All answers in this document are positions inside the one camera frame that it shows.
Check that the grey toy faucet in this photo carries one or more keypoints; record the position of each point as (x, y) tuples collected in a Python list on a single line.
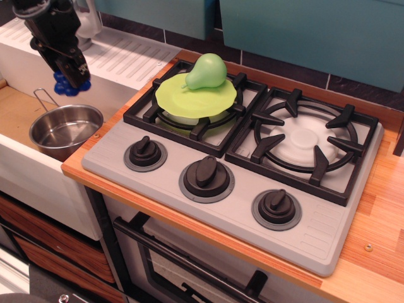
[(90, 26)]

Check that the black middle stove knob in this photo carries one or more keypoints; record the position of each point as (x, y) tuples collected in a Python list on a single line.
[(206, 181)]

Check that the black right stove knob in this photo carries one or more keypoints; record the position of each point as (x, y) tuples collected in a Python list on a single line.
[(276, 210)]

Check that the black left burner grate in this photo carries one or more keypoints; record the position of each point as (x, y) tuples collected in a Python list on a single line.
[(210, 135)]

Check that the wooden drawer front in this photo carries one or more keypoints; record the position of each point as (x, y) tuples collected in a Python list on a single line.
[(67, 254)]

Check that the black left stove knob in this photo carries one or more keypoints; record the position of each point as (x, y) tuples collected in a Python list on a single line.
[(145, 155)]

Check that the white toy sink unit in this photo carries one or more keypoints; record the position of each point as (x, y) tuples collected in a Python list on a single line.
[(120, 65)]

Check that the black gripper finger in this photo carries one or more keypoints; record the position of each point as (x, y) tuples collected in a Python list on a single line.
[(75, 70), (51, 57)]

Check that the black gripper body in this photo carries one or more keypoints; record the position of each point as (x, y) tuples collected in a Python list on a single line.
[(53, 24)]

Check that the black right burner grate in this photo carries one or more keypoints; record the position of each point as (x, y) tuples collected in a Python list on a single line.
[(307, 144)]

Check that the light green plate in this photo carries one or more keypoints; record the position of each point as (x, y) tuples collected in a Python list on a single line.
[(178, 101)]

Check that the stainless steel pot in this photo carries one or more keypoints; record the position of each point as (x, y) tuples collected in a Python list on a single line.
[(59, 132)]

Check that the toy oven door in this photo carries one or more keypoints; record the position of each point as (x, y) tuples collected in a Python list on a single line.
[(174, 266)]

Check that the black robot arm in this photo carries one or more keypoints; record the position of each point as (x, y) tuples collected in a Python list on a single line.
[(53, 25)]

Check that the black stove knob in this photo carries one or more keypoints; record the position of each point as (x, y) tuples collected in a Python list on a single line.
[(276, 210), (145, 155), (206, 181)]

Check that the blue toy blueberry cluster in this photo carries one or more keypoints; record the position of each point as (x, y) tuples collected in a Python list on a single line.
[(63, 86)]

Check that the green toy pear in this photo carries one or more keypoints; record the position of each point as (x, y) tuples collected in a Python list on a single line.
[(209, 71)]

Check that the black burner grate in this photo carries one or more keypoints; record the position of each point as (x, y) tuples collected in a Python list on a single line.
[(307, 144), (210, 135)]

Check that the grey toy stove top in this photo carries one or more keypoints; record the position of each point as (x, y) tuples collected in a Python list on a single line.
[(315, 243)]

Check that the black oven door handle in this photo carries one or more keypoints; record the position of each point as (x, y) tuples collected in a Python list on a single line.
[(147, 243)]

